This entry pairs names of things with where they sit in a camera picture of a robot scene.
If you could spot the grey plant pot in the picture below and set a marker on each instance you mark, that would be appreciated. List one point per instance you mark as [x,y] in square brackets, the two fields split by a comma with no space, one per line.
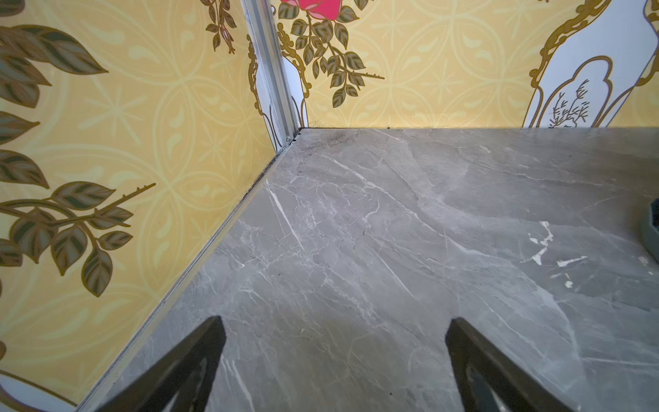
[649,228]

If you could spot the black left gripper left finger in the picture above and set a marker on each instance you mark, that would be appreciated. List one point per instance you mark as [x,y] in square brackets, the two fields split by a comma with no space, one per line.
[183,379]

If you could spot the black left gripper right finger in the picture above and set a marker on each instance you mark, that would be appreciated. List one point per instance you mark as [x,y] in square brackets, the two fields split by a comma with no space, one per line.
[488,380]

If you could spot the aluminium corner post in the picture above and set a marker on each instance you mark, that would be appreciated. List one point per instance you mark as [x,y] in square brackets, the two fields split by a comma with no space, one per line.
[273,78]

